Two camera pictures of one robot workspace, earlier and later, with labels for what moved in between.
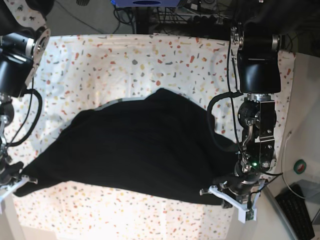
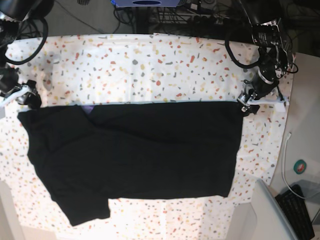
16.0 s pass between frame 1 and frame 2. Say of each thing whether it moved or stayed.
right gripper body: moved
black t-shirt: moved
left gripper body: moved
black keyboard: stayed
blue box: stayed
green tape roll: stayed
